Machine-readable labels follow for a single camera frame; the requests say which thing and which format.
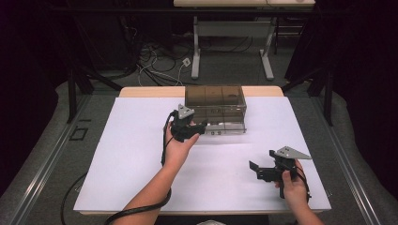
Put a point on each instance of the transparent brown drawer cabinet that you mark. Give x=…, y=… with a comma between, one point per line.
x=214, y=95

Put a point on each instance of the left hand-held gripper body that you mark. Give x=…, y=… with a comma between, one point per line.
x=183, y=129

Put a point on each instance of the dark curtain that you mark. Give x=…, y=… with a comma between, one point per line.
x=369, y=78
x=25, y=93

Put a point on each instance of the person's right hand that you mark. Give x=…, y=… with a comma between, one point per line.
x=295, y=190

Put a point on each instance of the metal floor rail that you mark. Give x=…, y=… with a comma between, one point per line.
x=350, y=162
x=47, y=162

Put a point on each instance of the transparent plastic drawer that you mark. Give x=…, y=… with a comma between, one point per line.
x=231, y=128

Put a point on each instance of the white power plug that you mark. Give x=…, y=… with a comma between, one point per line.
x=186, y=62

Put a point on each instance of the black floor socket frame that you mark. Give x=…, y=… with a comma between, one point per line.
x=78, y=133

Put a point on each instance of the black metal stand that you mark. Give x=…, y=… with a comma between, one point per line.
x=328, y=100
x=72, y=93

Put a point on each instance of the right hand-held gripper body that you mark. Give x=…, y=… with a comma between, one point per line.
x=272, y=173

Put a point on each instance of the white cloth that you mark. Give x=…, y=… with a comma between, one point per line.
x=209, y=222

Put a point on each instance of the white desk with grey legs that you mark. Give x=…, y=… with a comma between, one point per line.
x=233, y=28

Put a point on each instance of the person's left hand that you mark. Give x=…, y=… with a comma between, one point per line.
x=175, y=151

